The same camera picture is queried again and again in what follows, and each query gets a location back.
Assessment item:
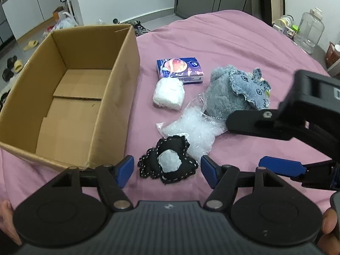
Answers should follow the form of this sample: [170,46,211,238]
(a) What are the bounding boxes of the grey fluffy plush towel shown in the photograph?
[204,65,255,119]

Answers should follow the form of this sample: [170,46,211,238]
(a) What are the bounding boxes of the black stitched pouch white centre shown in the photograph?
[138,135,198,184]

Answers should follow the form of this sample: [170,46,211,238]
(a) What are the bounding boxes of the clear bag white beads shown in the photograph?
[156,93,227,162]

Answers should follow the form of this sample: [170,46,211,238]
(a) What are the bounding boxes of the blue denim patterned pouch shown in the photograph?
[229,67,271,110]

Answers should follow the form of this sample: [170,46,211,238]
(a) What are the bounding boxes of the right hand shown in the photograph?
[317,208,340,255]

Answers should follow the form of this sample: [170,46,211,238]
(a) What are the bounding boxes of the left hand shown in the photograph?
[1,200,23,246]

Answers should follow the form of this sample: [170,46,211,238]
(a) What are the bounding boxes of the brown jar white lid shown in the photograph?
[325,42,340,68]

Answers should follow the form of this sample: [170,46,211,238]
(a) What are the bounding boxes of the clear plastic water jug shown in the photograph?
[294,7,324,54]

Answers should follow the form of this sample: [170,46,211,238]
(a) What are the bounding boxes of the brown cardboard box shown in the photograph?
[1,24,139,169]

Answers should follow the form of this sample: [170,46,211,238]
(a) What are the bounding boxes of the green-cap baby bottle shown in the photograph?
[273,15,298,40]

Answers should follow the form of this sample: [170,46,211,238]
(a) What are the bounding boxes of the pink bed sheet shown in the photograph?
[1,10,325,207]

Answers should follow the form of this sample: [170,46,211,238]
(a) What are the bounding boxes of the blue printed tissue packet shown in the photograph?
[156,57,204,85]

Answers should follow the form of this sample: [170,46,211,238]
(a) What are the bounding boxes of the yellow slipper near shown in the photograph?
[14,60,24,74]

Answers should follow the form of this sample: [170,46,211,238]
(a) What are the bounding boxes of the yellow slipper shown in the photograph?
[14,60,24,74]
[24,40,39,51]

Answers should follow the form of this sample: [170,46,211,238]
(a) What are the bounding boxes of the grey sneaker left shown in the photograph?
[126,20,150,37]

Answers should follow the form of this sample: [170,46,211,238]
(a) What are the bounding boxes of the black slipper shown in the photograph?
[7,55,17,70]

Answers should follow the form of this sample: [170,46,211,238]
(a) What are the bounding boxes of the yellow slipper far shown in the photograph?
[24,40,39,51]

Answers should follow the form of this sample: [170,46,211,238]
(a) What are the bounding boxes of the white plastic shopping bag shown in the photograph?
[54,11,78,30]

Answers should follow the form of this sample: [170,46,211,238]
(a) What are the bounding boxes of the small cardboard box on floor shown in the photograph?
[53,6,64,22]

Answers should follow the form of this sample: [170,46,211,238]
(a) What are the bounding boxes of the white floor cabinet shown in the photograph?
[2,0,63,39]

